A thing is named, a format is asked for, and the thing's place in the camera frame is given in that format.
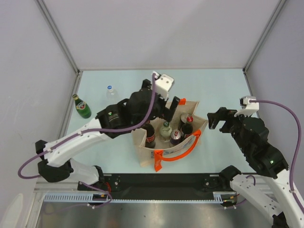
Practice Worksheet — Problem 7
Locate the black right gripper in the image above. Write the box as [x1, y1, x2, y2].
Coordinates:
[206, 106, 251, 153]

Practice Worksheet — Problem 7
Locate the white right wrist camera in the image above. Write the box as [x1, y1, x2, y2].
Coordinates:
[234, 96, 259, 117]

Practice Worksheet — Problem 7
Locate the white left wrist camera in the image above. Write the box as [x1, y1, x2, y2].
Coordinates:
[152, 71, 174, 100]

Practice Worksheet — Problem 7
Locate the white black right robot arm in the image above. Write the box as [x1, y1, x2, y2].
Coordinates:
[207, 107, 304, 228]

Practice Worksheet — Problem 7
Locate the aluminium frame rail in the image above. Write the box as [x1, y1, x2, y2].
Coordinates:
[33, 173, 293, 204]

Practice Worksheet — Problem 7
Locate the blue white drink can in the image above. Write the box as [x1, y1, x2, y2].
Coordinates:
[170, 129, 181, 147]

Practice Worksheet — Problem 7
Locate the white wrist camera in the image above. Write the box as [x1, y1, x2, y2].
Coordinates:
[234, 96, 259, 117]
[152, 71, 174, 100]

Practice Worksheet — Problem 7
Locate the beige canvas tote bag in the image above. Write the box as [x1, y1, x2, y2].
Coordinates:
[132, 98, 208, 172]

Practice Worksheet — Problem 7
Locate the clear plastic water bottle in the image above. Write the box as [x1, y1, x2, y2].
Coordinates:
[106, 85, 119, 105]

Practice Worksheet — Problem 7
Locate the right aluminium corner post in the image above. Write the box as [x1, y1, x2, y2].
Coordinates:
[243, 0, 288, 74]

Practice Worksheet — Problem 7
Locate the left aluminium corner post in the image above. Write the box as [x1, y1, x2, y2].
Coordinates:
[35, 0, 80, 75]

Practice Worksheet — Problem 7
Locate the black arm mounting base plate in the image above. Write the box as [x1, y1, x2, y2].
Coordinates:
[78, 173, 232, 192]

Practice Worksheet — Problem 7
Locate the clear glass bottle green cap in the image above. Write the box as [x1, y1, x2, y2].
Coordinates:
[159, 121, 172, 142]

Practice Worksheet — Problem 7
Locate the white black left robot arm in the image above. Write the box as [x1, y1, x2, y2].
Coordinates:
[36, 74, 180, 190]

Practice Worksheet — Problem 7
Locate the glass cola bottle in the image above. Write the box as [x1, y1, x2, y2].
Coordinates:
[142, 121, 156, 149]

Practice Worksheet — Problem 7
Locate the aluminium corner post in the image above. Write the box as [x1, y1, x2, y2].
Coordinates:
[243, 0, 288, 74]
[35, 0, 80, 75]

